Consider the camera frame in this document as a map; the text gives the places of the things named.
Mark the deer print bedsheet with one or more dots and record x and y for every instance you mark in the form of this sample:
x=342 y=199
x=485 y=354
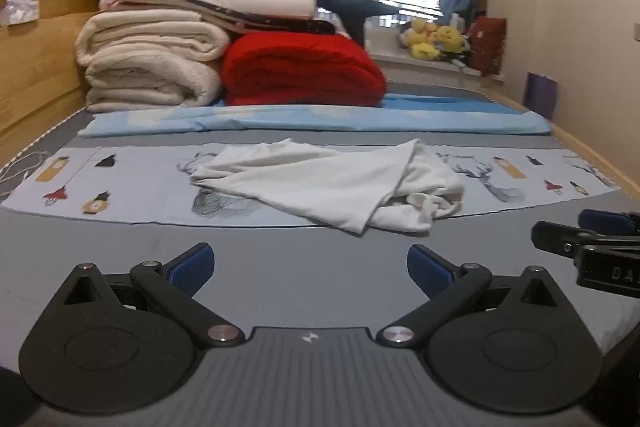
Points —
x=125 y=187

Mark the cream folded blanket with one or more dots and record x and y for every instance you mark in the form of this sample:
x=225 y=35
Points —
x=150 y=57

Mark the bright yellow plush toy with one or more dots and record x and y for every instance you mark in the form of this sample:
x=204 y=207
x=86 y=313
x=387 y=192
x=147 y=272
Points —
x=424 y=51

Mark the red folded blanket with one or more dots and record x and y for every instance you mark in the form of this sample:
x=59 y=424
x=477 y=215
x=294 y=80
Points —
x=300 y=69

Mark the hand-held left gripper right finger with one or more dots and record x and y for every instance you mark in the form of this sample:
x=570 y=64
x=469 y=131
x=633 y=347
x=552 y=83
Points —
x=427 y=264

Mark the white small garment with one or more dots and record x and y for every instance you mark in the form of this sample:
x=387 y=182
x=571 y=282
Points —
x=320 y=187

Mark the light blue quilt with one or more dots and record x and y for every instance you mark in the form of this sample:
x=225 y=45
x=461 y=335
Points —
x=300 y=119

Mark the yellow plush duck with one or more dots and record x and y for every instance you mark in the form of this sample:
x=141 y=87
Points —
x=452 y=36

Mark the dark patterned folded cloth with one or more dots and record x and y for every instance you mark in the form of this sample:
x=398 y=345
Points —
x=290 y=26

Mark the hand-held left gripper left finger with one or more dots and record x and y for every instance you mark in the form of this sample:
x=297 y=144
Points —
x=197 y=264

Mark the dark red bag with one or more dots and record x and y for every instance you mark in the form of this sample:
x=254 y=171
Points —
x=489 y=44

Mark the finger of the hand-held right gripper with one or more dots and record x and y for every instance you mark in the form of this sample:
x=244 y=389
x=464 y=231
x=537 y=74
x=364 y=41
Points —
x=600 y=222
x=555 y=237

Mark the white window sill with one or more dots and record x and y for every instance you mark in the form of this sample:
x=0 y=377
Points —
x=400 y=59

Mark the wooden bed rail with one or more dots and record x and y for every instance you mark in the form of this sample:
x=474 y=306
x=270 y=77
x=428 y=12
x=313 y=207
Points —
x=590 y=152

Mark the tissue pack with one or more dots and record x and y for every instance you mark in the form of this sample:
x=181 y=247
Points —
x=19 y=11

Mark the wooden bed side panel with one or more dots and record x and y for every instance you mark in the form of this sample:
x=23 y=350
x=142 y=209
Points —
x=35 y=72

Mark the pale yellow plush toy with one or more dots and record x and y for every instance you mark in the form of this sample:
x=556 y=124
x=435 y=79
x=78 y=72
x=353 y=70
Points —
x=417 y=28

